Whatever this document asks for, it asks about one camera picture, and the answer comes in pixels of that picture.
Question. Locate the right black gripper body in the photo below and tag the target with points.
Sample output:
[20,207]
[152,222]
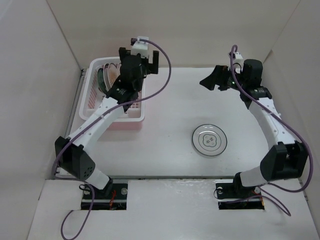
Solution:
[228,81]

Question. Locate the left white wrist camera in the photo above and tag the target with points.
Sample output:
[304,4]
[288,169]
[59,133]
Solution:
[140,47]

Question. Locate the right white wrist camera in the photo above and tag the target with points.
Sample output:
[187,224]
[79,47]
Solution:
[236,56]

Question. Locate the pink white dish rack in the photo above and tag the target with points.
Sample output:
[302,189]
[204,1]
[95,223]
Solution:
[92,98]

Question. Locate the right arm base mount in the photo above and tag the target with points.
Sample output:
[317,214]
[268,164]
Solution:
[229,198]

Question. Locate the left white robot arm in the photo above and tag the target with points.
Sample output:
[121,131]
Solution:
[73,153]

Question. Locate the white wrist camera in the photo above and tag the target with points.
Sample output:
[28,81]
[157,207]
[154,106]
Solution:
[140,47]
[236,56]

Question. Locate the white grey pattern plate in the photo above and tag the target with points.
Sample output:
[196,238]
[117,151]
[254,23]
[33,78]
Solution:
[209,140]

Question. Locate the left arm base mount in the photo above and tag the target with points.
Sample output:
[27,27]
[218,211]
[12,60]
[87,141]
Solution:
[115,200]

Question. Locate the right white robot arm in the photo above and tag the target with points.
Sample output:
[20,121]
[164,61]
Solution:
[287,153]

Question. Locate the orange sunburst plate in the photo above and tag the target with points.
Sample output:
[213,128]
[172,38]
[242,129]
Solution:
[113,71]

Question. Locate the blue patterned small plate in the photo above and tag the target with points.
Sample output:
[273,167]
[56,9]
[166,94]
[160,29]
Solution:
[100,80]

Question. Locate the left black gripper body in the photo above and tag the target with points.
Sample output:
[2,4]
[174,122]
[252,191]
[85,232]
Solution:
[144,62]

